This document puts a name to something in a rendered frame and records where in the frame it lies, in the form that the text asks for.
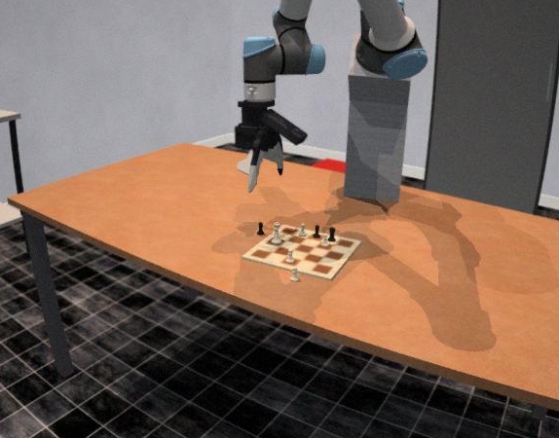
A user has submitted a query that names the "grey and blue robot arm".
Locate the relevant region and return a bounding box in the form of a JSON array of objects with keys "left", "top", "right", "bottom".
[{"left": 242, "top": 0, "right": 428, "bottom": 145}]

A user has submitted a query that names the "chessboard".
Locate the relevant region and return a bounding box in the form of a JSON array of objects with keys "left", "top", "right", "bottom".
[{"left": 242, "top": 225, "right": 361, "bottom": 281}]

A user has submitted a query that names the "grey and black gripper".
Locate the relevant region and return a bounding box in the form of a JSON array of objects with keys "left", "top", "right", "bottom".
[{"left": 235, "top": 100, "right": 283, "bottom": 193}]

